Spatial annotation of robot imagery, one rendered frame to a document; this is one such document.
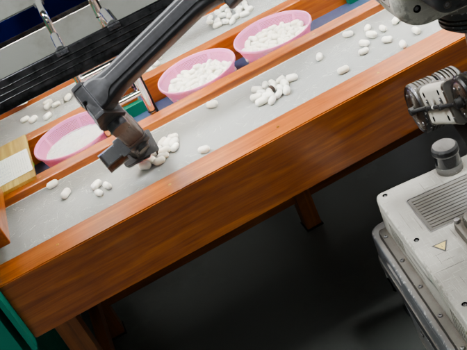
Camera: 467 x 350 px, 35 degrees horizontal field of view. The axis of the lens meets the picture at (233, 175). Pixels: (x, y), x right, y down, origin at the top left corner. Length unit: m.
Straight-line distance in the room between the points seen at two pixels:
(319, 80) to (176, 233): 0.60
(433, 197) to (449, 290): 0.34
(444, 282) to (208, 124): 0.80
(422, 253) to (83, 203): 0.89
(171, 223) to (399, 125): 0.66
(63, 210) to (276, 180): 0.59
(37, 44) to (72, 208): 2.10
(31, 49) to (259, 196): 2.37
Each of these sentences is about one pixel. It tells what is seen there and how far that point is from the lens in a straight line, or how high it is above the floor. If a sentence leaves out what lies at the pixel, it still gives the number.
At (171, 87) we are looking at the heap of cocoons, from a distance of 2.42.
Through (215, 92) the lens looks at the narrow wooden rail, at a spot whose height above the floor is 0.76.
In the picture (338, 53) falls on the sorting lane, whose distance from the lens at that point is 2.20.
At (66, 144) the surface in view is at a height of 0.74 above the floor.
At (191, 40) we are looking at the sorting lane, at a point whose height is 0.74.
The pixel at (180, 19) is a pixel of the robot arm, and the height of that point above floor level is 1.27.
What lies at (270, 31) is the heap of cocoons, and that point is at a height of 0.74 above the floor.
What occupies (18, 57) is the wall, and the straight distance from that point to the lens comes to 4.08.
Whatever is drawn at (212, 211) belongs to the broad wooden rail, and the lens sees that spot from 1.88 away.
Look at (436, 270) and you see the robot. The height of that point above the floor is 0.47.
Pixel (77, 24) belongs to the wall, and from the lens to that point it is 4.01.
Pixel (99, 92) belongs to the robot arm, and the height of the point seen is 1.20.
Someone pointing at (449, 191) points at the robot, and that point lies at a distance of 1.97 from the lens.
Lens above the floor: 1.69
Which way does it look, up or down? 31 degrees down
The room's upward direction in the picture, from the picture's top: 25 degrees counter-clockwise
